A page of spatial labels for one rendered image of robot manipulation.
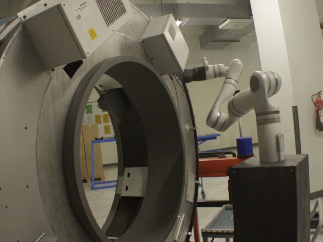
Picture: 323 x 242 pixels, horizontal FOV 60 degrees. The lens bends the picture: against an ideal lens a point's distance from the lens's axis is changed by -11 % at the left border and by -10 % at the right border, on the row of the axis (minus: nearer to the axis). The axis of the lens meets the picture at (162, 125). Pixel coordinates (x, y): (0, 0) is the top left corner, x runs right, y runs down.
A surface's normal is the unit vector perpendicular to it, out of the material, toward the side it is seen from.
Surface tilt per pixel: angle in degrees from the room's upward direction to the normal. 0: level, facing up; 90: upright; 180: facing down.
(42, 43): 125
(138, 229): 18
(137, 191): 63
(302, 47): 90
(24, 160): 90
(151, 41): 137
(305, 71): 90
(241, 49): 90
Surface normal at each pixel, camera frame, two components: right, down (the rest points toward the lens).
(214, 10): 0.22, -0.01
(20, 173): 0.89, -0.09
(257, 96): -0.91, 0.15
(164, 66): -0.22, 0.77
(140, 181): -0.48, -0.39
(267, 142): -0.51, 0.07
